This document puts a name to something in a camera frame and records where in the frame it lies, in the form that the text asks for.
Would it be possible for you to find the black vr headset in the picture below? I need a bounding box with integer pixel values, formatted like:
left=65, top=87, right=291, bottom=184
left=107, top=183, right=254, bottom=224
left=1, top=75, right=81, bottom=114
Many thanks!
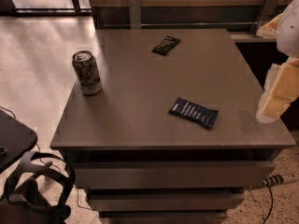
left=0, top=151, right=76, bottom=224

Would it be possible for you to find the grey drawer cabinet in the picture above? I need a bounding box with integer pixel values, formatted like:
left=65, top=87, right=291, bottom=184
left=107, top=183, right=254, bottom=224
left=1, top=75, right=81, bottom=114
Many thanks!
left=51, top=29, right=294, bottom=224

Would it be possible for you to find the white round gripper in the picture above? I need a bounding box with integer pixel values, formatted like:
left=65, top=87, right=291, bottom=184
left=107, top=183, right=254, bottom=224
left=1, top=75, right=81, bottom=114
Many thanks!
left=256, top=14, right=299, bottom=123

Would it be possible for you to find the thin black floor cable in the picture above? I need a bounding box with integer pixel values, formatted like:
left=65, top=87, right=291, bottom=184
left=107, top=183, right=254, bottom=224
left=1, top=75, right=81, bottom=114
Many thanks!
left=262, top=185, right=275, bottom=224

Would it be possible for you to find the black rxbar chocolate bar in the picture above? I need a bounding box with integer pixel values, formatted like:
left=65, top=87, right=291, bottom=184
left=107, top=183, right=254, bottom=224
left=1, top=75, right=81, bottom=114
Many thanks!
left=152, top=35, right=180, bottom=56

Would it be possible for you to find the aluminium drink can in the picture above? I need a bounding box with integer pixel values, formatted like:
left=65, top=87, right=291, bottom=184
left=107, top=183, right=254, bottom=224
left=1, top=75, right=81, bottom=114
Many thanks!
left=72, top=50, right=102, bottom=95

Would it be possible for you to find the black white striped cable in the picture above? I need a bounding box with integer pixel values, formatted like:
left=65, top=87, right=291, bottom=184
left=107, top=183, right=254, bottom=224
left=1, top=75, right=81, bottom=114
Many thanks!
left=249, top=173, right=299, bottom=190

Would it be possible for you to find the dark side table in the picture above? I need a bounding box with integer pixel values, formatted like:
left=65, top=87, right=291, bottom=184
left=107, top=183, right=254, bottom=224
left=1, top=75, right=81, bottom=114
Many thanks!
left=0, top=111, right=38, bottom=174

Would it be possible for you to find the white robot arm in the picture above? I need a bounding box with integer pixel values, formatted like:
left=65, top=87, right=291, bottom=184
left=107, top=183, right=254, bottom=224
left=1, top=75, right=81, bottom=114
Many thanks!
left=256, top=0, right=299, bottom=123

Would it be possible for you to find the blue rxbar blueberry bar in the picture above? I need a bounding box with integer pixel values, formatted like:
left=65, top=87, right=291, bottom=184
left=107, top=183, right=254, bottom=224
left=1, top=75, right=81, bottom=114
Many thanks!
left=169, top=97, right=218, bottom=130

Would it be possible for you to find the grey metal rail frame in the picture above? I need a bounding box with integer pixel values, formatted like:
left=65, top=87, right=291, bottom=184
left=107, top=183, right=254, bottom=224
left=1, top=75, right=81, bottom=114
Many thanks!
left=92, top=0, right=287, bottom=34

